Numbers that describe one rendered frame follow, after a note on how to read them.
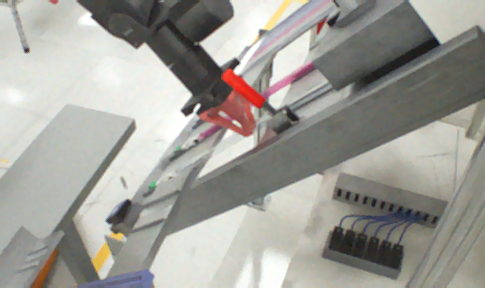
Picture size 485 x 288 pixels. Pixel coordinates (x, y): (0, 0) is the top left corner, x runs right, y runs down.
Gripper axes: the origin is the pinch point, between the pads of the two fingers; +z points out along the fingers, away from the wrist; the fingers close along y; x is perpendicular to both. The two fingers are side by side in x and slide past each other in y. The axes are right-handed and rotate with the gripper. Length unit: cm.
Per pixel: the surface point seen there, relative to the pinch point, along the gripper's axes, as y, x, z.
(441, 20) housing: -8.5, -34.1, -4.8
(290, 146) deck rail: -10.2, -12.5, 0.1
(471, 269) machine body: 13, -10, 57
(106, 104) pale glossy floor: 93, 148, -8
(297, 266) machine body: 1.5, 16.4, 32.5
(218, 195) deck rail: -10.0, 3.7, 3.0
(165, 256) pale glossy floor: 26, 97, 42
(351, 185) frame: 22.8, 9.0, 32.9
